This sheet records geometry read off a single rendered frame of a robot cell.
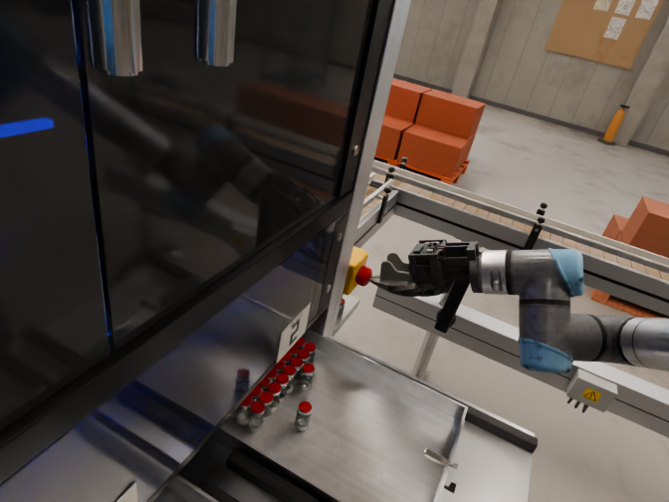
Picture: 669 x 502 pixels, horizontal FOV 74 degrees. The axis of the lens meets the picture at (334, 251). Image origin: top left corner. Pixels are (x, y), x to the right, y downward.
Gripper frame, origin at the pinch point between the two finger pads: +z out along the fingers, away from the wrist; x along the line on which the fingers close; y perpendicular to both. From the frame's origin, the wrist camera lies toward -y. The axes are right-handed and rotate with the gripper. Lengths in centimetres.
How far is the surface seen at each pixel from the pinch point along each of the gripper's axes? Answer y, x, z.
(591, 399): -73, -62, -37
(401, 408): -15.9, 16.0, -7.7
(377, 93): 34.8, 11.0, -11.3
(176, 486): -5.8, 46.4, 10.8
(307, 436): -11.3, 29.8, 2.2
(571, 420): -123, -107, -29
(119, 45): 40, 59, -20
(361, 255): 5.4, -1.0, 2.5
